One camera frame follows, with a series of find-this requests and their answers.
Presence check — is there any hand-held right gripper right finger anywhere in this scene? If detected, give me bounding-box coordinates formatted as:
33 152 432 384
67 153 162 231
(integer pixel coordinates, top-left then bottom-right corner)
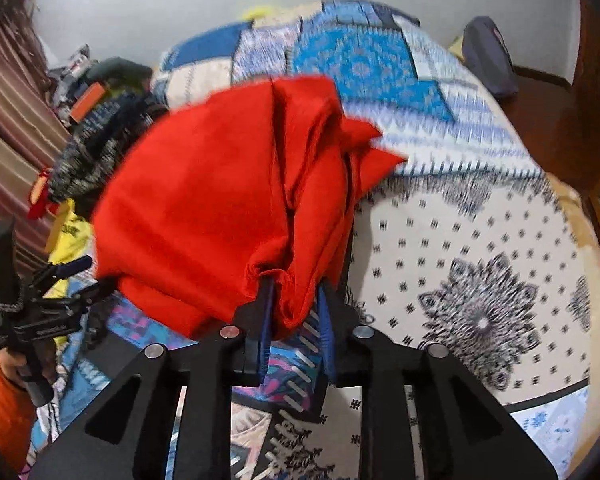
314 285 561 480

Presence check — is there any person's left forearm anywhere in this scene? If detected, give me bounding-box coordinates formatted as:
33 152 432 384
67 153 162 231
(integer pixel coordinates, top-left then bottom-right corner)
0 357 40 472

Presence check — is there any navy gold patterned cloth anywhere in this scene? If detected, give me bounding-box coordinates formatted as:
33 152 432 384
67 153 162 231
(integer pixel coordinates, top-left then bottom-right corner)
47 90 169 207

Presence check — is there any person's left hand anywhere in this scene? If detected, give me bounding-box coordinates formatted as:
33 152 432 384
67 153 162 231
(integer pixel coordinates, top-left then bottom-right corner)
0 345 32 388

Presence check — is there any yellow soft item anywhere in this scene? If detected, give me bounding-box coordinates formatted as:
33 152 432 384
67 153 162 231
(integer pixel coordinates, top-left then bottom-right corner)
242 4 281 21

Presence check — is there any brown striped curtain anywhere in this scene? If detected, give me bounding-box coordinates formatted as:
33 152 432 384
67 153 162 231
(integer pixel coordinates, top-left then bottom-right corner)
0 0 74 306

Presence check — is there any red plastic item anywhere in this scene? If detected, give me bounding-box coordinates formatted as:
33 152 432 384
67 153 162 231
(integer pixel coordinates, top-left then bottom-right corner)
27 170 54 221

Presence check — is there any yellow duck print garment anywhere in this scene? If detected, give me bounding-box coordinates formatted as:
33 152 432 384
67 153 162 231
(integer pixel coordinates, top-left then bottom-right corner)
45 200 99 302

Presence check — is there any red zip jacket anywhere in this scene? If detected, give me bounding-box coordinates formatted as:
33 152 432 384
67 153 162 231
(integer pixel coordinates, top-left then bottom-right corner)
91 74 409 342

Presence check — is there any dark green bag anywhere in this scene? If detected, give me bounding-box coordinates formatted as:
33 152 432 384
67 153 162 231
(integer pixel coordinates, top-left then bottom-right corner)
87 57 154 94

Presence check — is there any pile of assorted household clutter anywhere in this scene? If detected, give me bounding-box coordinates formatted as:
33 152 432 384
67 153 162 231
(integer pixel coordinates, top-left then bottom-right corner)
47 45 94 127

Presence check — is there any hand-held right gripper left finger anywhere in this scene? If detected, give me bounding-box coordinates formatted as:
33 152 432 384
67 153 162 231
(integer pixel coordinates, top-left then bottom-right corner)
30 275 281 480

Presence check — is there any orange box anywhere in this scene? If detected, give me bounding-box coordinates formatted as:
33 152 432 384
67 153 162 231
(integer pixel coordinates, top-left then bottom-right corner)
69 82 106 124

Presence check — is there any blue patchwork patterned bedsheet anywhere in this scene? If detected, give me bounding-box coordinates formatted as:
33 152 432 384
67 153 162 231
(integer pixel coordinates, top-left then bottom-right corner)
30 0 600 480

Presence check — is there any grey bag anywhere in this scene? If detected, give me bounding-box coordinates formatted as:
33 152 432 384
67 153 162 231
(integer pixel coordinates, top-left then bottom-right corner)
462 16 520 100

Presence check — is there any brown wooden door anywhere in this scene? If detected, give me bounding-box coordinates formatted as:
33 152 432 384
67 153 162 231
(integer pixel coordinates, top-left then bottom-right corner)
570 0 600 197

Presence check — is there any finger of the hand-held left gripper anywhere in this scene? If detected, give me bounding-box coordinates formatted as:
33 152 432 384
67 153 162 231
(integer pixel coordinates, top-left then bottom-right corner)
44 254 94 282
77 276 119 303

